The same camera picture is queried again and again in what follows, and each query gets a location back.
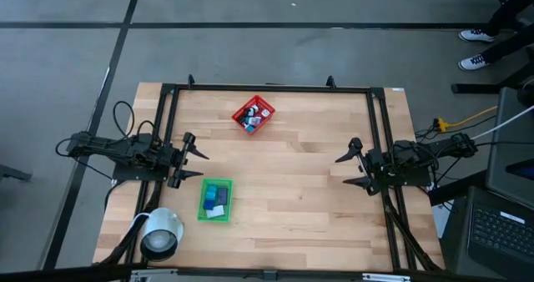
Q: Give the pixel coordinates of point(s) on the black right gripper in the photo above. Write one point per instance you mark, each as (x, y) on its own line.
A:
(373, 165)

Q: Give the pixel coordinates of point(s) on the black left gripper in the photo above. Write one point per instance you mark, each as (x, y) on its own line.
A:
(177, 161)

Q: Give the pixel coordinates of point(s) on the teal small box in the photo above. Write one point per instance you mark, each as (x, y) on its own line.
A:
(212, 190)

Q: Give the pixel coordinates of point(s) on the navy small box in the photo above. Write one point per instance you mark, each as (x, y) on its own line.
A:
(222, 195)

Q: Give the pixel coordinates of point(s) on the blue small box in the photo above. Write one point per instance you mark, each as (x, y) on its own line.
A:
(208, 204)

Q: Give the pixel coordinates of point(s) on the white small box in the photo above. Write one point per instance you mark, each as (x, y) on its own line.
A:
(215, 212)

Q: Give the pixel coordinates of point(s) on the green plastic basket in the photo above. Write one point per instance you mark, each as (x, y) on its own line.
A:
(228, 215)

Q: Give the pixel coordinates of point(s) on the black wall charger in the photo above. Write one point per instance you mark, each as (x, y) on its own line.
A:
(249, 110)
(242, 118)

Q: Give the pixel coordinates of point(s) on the teal and white wall charger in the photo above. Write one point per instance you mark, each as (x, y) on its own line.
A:
(250, 128)
(247, 122)

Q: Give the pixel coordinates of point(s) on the purple and white wall charger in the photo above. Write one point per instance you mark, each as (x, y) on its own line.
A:
(255, 120)

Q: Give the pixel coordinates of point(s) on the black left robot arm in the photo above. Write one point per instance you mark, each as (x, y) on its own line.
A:
(121, 148)

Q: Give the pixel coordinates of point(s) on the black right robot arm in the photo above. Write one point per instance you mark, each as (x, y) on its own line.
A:
(417, 152)

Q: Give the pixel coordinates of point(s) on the red plastic basket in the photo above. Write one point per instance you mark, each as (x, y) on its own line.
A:
(236, 115)

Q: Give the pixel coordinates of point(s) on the white round desk lamp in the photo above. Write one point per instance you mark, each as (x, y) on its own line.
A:
(162, 228)

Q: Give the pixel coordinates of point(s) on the white table label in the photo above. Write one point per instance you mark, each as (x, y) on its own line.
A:
(398, 89)

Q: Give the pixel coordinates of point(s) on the black desk leg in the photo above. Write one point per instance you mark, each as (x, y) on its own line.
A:
(480, 88)

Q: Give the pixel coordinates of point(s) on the grey monitor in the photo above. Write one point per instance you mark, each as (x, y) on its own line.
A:
(505, 169)

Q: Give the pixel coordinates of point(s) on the person's shoe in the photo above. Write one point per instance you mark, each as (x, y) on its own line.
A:
(475, 35)
(473, 61)

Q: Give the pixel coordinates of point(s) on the black laptop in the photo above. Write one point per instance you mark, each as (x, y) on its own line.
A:
(500, 232)

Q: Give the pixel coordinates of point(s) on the black furniture foot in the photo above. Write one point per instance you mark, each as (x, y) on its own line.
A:
(12, 172)

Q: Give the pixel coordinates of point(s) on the person's leg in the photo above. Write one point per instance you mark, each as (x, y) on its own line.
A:
(509, 48)
(509, 11)

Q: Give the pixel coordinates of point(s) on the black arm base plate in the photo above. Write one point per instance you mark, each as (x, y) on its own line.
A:
(137, 174)
(413, 181)

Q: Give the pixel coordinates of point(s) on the black aluminium table frame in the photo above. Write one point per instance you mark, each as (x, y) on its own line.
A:
(250, 87)

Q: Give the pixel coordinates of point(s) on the silver metal bracket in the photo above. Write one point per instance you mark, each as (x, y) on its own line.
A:
(150, 273)
(386, 277)

